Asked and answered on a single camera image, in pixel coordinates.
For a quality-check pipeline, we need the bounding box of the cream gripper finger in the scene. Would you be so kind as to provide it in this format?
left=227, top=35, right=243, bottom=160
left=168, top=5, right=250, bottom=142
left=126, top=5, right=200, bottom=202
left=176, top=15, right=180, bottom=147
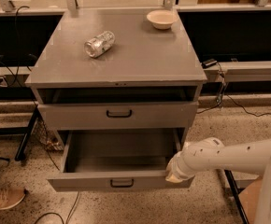
left=165, top=176, right=182, bottom=183

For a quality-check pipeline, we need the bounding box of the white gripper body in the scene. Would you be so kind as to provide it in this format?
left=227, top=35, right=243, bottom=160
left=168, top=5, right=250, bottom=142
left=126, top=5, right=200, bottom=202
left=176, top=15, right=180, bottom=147
left=166, top=152, right=195, bottom=182

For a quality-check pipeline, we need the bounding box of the grey drawer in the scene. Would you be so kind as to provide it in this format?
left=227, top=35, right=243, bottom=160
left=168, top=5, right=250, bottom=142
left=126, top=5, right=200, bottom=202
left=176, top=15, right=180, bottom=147
left=38, top=102, right=197, bottom=130
left=48, top=129, right=192, bottom=191

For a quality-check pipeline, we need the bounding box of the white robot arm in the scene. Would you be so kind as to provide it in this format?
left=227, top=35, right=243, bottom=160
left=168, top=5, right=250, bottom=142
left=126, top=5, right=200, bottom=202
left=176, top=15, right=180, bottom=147
left=166, top=137, right=271, bottom=224

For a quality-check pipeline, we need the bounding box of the grey drawer cabinet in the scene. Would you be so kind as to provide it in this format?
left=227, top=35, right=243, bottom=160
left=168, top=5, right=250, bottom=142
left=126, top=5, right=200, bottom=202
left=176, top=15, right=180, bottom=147
left=26, top=8, right=207, bottom=144

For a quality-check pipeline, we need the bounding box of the grey top drawer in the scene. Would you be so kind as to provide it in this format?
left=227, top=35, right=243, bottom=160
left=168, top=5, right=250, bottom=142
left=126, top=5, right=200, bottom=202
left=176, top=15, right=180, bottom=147
left=38, top=102, right=197, bottom=130

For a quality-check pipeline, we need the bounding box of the cardboard box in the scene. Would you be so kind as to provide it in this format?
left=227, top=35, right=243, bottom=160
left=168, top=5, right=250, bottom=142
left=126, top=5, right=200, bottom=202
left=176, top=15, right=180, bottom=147
left=239, top=177, right=263, bottom=224

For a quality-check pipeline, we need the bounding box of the small black device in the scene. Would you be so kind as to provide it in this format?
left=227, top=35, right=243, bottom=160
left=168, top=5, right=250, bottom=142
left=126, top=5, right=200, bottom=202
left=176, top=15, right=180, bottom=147
left=202, top=59, right=217, bottom=69

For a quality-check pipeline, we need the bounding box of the crushed silver can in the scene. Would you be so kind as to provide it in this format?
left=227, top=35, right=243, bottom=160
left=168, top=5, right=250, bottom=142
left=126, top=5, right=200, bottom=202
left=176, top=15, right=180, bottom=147
left=84, top=31, right=115, bottom=58

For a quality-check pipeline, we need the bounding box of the white paper bowl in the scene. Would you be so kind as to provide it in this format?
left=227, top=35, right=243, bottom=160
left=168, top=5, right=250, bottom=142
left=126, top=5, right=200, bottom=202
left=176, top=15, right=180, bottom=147
left=147, top=10, right=178, bottom=30

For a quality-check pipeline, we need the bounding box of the black table leg left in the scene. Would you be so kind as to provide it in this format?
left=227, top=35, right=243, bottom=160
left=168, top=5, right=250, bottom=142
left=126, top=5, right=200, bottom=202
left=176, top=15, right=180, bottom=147
left=0, top=108, right=39, bottom=161

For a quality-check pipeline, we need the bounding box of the tan sneaker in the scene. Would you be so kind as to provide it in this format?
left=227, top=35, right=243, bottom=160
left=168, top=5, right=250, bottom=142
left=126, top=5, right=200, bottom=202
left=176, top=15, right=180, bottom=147
left=0, top=188, right=25, bottom=211

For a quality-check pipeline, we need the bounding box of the black cable right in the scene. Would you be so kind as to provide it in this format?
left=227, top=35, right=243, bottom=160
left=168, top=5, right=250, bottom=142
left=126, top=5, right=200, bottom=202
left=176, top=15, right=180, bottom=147
left=196, top=63, right=271, bottom=118

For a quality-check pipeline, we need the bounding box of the black floor cable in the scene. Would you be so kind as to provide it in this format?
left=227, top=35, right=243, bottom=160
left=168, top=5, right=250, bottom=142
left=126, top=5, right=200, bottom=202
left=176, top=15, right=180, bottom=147
left=32, top=121, right=81, bottom=224

